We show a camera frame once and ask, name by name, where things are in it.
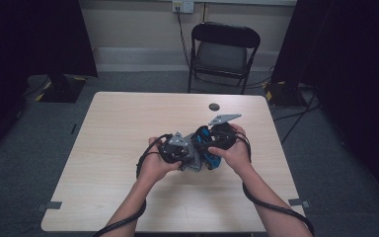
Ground grey knitted sock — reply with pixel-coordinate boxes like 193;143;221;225
179;132;203;173

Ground white wall socket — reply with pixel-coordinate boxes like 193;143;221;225
172;0;195;14

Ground black floor cables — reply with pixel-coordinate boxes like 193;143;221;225
272;92;322;146

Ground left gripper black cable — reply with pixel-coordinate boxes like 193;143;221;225
92;132;174;237

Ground black box with yellow tape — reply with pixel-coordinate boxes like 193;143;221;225
263;80;307;108

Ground black stand base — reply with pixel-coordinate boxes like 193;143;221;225
38;73;88;104

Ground wide dark curtain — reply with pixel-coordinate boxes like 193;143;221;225
0;0;99;166

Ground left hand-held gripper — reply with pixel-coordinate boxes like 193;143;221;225
157;130;191;165

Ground black wall socket cable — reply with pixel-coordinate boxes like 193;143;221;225
176;8;191;67

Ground tall dark curtain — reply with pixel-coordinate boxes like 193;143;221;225
270;0;379;208

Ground person's left hand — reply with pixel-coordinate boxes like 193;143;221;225
137;136;183;186

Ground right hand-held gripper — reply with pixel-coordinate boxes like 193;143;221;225
207;113;243;151

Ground person's right hand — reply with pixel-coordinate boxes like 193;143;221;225
207;122;253;177

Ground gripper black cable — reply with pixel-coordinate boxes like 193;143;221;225
233;131;316;237
92;132;174;237

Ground grey tape strip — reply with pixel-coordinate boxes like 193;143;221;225
288;197;310;208
37;200;63;211

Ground black and blue toy car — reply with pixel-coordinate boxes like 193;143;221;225
190;125;222;171

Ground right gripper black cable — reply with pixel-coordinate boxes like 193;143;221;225
233;131;316;237

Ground black folding chair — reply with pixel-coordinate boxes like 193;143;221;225
187;21;262;96

